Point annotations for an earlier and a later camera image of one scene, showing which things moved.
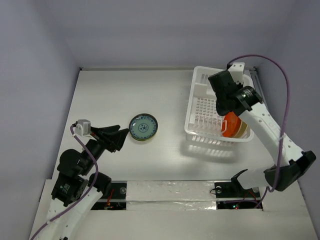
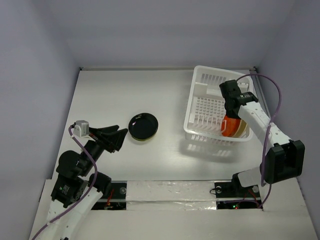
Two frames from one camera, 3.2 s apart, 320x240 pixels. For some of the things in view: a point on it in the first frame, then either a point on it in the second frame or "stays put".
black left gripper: [112, 141] stays put
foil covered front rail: [171, 195] stays put
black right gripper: [222, 81] → [231, 110]
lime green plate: [142, 140] stays put
